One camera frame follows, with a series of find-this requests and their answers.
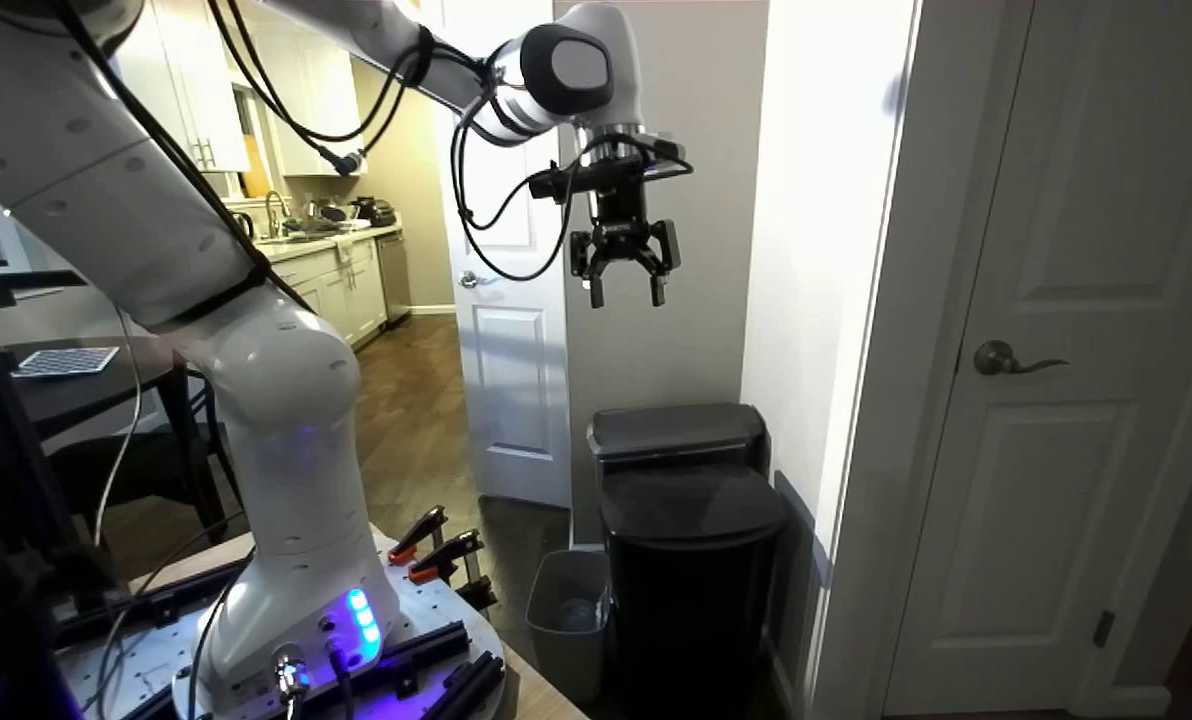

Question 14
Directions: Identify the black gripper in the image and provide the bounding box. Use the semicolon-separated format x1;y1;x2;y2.
570;171;689;311

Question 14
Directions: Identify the black trash bin body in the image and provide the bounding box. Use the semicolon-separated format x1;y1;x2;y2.
584;400;797;720

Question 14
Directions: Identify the dark countertop appliance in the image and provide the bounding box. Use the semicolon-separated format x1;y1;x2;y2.
347;192;401;233

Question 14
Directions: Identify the red black clamp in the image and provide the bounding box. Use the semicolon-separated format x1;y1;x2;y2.
405;528;488;588
387;499;452;569

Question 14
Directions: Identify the small grey waste basket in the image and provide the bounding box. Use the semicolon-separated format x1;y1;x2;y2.
524;548;617;708

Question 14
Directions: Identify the narrow white upper cabinet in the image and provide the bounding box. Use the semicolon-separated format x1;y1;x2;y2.
254;6;374;184

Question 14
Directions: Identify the white panel door silver lever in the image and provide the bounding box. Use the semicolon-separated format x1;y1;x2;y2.
879;0;1192;720

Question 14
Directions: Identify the wide white upper cabinet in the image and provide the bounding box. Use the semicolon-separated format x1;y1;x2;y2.
105;0;254;174

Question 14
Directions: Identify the grey tablet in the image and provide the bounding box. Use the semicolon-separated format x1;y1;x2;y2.
12;341;124;382

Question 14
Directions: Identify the dark wooden table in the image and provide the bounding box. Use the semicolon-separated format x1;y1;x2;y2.
0;284;237;548

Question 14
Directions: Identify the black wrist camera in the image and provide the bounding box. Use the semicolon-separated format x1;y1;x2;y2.
527;127;696;203

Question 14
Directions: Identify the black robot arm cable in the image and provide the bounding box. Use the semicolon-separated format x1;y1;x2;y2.
205;0;580;289

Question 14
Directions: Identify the silver door lever handle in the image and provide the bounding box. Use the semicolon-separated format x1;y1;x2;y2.
974;337;1074;379

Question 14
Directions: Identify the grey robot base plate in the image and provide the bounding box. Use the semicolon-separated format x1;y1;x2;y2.
51;530;520;720

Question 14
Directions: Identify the long black rail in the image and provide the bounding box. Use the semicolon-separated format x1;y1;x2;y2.
342;617;476;701

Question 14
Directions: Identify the short black rail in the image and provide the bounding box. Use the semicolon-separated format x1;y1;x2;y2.
419;648;513;720

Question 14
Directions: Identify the white hanging cable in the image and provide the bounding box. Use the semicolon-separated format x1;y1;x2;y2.
87;311;156;553

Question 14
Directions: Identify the black camera stand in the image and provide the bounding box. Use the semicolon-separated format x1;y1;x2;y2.
0;254;124;643

